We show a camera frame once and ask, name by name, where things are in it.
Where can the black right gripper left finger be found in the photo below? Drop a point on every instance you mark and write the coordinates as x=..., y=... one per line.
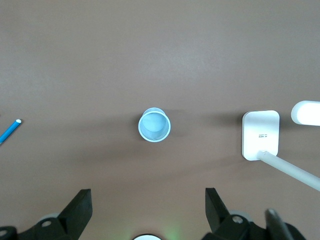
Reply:
x=72, y=215

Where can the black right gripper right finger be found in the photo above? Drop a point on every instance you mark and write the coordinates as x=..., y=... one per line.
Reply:
x=220, y=220

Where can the blue marker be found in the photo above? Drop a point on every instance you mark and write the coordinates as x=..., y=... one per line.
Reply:
x=10, y=131

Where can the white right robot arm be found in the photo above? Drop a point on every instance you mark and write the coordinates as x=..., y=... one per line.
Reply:
x=147, y=237

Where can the white desk lamp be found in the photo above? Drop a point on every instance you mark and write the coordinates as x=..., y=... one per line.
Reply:
x=260, y=135

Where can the blue mesh cup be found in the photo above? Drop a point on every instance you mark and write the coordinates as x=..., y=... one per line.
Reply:
x=155, y=125

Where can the brown table cover mat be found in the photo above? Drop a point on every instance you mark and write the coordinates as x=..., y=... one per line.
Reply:
x=160, y=62

